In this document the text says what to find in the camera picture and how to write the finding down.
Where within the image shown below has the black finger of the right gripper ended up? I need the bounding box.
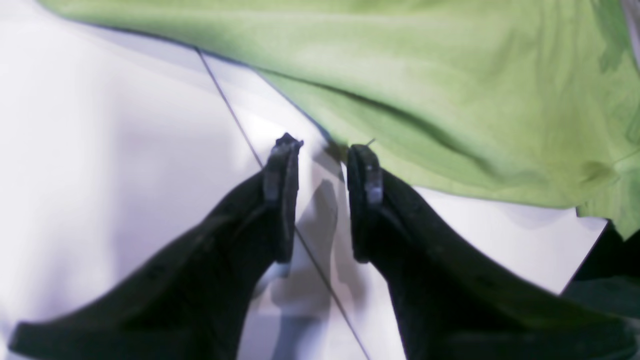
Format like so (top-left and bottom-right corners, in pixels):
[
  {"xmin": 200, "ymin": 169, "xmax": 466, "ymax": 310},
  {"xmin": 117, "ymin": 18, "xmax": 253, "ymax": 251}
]
[{"xmin": 561, "ymin": 221, "xmax": 640, "ymax": 319}]

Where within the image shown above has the green t-shirt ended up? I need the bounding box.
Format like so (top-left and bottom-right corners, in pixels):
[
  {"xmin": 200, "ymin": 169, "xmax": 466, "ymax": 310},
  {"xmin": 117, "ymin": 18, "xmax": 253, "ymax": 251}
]
[{"xmin": 42, "ymin": 0, "xmax": 640, "ymax": 239}]

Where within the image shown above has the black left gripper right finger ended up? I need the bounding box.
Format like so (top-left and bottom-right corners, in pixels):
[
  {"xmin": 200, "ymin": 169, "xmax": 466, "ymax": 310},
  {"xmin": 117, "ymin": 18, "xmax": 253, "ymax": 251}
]
[{"xmin": 347, "ymin": 145, "xmax": 639, "ymax": 360}]

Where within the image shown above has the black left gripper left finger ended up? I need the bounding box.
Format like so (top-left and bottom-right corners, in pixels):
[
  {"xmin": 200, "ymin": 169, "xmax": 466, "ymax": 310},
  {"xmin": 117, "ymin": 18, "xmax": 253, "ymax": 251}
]
[{"xmin": 8, "ymin": 133, "xmax": 304, "ymax": 360}]

